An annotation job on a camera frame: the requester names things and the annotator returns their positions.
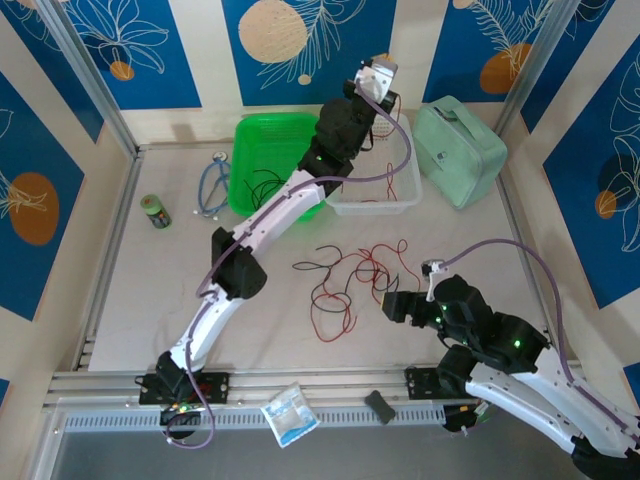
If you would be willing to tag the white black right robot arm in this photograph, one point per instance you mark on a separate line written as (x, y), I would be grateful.
(540, 400)

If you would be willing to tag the white plastic basket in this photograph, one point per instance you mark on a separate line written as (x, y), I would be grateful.
(375, 155)

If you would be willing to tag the green plastic basket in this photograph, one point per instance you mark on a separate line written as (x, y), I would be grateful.
(265, 145)

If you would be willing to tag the mint green zipper bag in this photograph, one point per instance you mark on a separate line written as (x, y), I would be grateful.
(460, 155)

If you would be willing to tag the small black block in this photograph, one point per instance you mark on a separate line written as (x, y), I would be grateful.
(379, 406)

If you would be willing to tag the blue stethoscope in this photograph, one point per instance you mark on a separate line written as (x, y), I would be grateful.
(221, 157)

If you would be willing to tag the white blue plastic packet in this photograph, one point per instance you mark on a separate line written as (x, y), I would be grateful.
(290, 415)

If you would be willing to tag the small green bottle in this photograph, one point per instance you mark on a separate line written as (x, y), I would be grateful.
(157, 215)

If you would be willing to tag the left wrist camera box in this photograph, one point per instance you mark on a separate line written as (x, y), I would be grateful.
(375, 82)

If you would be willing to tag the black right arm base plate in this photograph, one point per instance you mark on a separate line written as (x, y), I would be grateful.
(420, 385)

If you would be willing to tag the aluminium frame rail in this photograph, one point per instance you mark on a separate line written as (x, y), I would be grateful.
(325, 385)

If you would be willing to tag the aluminium side rail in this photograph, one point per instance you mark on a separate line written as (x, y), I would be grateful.
(511, 190)
(116, 235)

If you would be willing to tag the aluminium frame post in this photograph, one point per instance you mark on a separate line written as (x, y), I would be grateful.
(537, 65)
(89, 75)

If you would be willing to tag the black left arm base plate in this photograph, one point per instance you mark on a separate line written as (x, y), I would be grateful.
(217, 387)

